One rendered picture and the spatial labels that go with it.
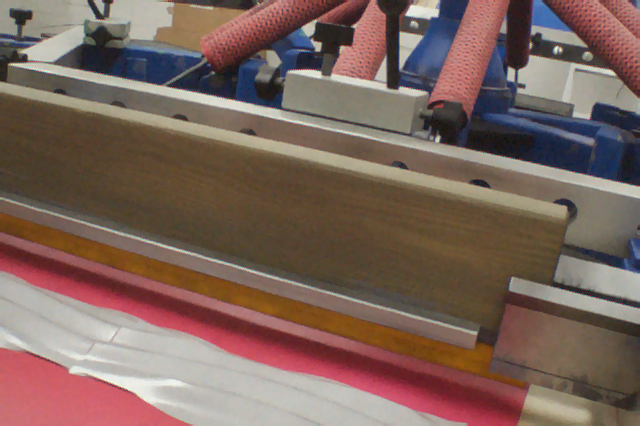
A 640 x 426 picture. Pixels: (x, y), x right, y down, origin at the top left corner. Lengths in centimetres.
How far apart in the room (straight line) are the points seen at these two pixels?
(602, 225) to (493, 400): 23
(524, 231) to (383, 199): 7
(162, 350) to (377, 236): 12
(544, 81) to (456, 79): 366
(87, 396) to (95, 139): 17
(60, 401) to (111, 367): 3
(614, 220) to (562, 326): 24
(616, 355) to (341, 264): 15
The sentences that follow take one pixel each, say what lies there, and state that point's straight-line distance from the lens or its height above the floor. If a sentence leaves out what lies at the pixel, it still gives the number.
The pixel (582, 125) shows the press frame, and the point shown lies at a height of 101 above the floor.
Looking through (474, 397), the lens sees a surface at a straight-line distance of 40.
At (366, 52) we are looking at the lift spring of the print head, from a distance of 89.
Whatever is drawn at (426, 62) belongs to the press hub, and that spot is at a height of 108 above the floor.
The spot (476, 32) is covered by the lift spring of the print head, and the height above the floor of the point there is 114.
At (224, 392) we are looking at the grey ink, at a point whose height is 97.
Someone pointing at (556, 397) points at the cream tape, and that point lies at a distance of 43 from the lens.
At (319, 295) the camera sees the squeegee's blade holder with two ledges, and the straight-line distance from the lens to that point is 39.
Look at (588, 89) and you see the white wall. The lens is 450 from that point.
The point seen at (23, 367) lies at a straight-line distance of 37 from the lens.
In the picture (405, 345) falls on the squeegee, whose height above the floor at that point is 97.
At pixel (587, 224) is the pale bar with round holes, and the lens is 60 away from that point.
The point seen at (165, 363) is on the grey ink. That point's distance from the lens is 37.
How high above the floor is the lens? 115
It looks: 16 degrees down
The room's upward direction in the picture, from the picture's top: 9 degrees clockwise
